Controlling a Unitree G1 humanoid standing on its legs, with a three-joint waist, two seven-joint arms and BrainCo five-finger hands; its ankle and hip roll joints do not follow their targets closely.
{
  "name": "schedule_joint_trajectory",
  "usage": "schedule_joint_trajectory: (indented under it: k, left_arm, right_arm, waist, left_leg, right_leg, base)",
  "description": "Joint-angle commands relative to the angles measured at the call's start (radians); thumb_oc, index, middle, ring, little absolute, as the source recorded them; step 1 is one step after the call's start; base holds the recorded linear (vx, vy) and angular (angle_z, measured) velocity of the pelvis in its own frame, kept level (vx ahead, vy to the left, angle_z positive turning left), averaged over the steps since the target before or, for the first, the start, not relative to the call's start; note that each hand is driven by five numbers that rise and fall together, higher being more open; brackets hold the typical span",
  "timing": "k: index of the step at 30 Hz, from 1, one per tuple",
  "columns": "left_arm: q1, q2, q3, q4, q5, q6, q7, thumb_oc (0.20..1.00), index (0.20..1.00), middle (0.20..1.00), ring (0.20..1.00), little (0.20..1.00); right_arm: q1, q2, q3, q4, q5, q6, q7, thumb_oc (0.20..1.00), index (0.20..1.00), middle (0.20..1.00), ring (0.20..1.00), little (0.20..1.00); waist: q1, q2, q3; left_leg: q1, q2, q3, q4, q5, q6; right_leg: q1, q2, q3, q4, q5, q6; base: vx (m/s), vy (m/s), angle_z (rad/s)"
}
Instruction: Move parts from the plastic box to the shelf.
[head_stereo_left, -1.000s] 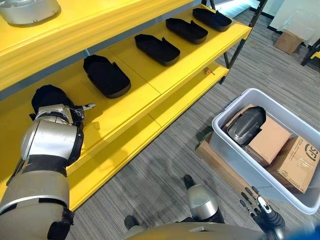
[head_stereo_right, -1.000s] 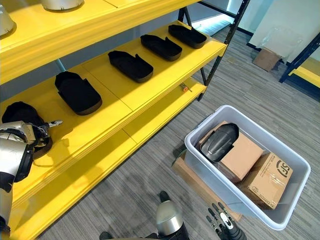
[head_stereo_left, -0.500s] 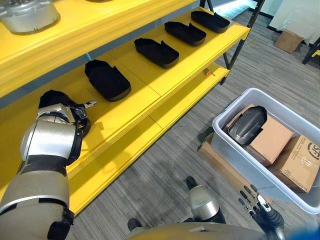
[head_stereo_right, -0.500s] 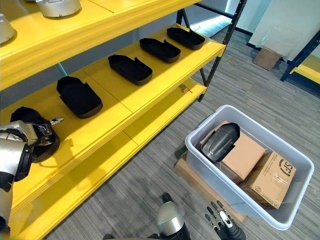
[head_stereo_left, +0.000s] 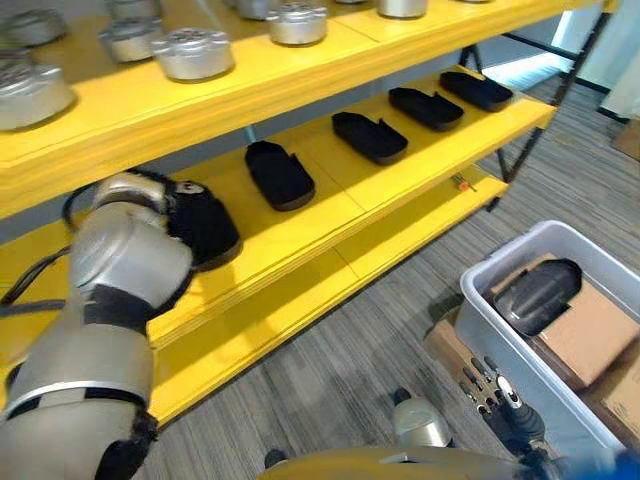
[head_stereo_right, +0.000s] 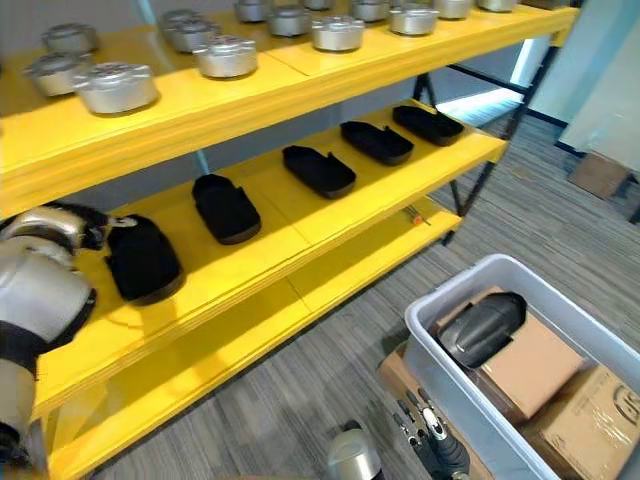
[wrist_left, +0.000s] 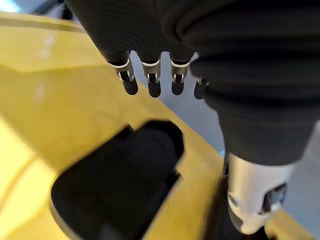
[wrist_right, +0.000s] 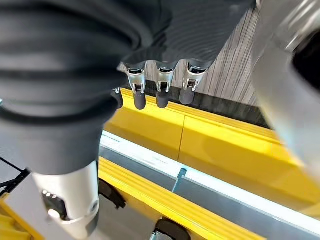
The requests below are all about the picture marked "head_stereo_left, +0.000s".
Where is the flat cardboard piece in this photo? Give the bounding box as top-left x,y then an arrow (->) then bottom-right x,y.
423,318 -> 482,384

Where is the yellow shelf unit black frame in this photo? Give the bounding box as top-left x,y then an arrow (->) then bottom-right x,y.
0,0 -> 620,427

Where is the tan cardboard box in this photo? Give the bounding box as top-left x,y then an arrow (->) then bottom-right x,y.
538,281 -> 640,390

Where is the brown cardboard box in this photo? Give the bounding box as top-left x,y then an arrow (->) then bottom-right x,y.
598,339 -> 640,444

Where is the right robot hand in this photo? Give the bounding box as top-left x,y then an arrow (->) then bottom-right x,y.
458,353 -> 547,454

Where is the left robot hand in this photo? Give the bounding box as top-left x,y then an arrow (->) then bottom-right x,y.
163,175 -> 224,242

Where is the black sole-shaped part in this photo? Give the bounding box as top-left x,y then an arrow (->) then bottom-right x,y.
439,70 -> 515,113
243,140 -> 317,213
331,111 -> 410,167
388,86 -> 465,133
492,258 -> 584,338
172,180 -> 245,274

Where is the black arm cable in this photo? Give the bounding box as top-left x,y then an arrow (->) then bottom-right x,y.
0,180 -> 104,320

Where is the grey plastic box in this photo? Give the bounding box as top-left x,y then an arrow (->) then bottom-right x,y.
453,219 -> 640,451

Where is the silver robot leg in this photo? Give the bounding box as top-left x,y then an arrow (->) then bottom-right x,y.
392,395 -> 454,449

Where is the brown cardboard sheet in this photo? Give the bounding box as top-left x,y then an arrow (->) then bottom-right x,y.
485,252 -> 560,302

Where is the cardboard box by wall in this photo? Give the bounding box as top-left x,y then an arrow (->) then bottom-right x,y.
612,118 -> 640,162

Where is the silver metal cylinder part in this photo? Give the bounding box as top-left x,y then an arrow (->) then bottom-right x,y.
234,0 -> 281,22
0,8 -> 69,49
97,16 -> 164,64
375,0 -> 430,21
265,1 -> 330,48
150,27 -> 237,84
0,62 -> 79,133
104,0 -> 164,21

